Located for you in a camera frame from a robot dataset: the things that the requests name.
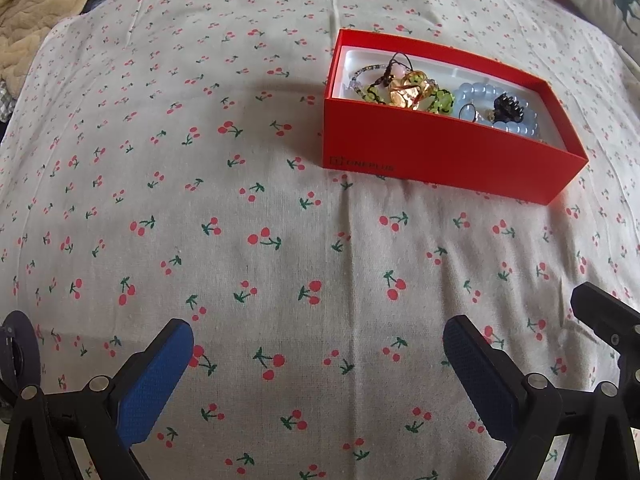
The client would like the red cardboard box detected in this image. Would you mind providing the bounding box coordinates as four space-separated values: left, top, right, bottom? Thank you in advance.
322 28 590 206

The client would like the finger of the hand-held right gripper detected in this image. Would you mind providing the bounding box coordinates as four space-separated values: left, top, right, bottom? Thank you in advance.
570 282 640 411

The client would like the grey checked bed cover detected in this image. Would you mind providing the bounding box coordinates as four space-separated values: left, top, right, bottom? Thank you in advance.
0 77 16 123

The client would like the beige quilted blanket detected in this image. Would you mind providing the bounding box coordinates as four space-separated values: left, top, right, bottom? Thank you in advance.
0 0 106 86

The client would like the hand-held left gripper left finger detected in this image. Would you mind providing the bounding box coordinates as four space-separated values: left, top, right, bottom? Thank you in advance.
0 319 195 480

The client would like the cherry print bed sheet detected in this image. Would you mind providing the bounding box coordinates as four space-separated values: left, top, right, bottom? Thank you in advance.
0 0 640 480

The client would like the green bead bracelet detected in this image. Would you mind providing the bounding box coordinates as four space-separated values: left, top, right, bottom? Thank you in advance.
362 72 456 116

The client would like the black hair clip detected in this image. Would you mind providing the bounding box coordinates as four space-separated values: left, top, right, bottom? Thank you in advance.
492 92 523 123

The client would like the pale blue bead bracelet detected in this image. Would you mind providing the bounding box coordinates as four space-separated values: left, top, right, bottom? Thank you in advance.
457 81 543 141

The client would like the deer print pillow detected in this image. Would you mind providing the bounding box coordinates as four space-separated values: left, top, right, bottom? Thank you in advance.
560 0 640 63

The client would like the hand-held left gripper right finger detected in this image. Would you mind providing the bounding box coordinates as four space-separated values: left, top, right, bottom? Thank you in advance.
442 314 640 480

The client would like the multicoloured small bead bracelet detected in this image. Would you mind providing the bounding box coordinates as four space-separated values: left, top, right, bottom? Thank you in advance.
347 62 396 98

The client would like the amber bead bracelet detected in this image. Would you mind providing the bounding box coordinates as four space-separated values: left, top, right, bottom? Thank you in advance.
387 72 436 110

